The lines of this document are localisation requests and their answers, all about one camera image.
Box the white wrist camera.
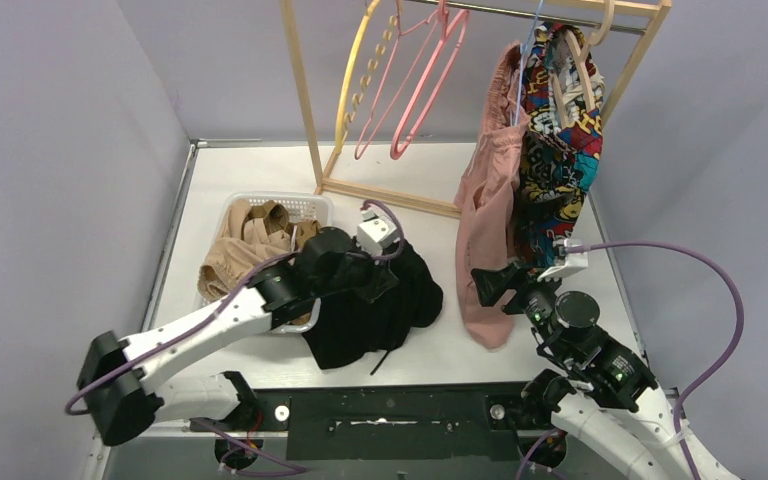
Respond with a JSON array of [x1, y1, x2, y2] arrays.
[[537, 238, 589, 282], [355, 209, 401, 257]]

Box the pink shorts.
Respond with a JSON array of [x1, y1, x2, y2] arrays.
[[454, 42, 525, 350]]

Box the thin pink wire hanger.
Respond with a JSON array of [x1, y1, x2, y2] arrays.
[[353, 0, 445, 162]]

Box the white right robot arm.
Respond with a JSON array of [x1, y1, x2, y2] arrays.
[[471, 255, 734, 479]]

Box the wooden clothes rack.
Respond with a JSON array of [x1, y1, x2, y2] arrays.
[[279, 0, 672, 218]]

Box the wooden hanger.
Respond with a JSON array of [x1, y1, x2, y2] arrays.
[[549, 0, 615, 129]]

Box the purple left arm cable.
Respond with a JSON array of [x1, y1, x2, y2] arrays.
[[64, 198, 408, 478]]

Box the brown shorts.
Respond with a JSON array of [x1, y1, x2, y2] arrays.
[[242, 201, 322, 251]]

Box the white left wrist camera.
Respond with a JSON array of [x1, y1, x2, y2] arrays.
[[355, 209, 401, 257]]

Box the colourful comic print shorts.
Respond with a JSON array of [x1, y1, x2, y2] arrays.
[[511, 22, 605, 268]]

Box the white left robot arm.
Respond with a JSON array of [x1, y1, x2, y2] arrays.
[[66, 219, 403, 446]]

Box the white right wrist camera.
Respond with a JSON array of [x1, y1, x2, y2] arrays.
[[537, 238, 589, 282]]

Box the beige shorts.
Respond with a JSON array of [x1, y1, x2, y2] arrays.
[[197, 198, 290, 302]]

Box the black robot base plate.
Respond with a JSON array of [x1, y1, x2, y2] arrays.
[[210, 382, 549, 461]]

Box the yellow wire hanger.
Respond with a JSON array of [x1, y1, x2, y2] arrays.
[[334, 0, 402, 154]]

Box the light blue hanger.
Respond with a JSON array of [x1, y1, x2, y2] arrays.
[[511, 0, 545, 126]]

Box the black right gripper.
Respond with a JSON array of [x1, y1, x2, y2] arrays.
[[471, 258, 572, 360]]

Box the thick pink plastic hanger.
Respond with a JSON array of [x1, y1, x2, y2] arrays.
[[390, 1, 470, 160]]

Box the black shorts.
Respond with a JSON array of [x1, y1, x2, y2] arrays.
[[303, 243, 444, 370]]

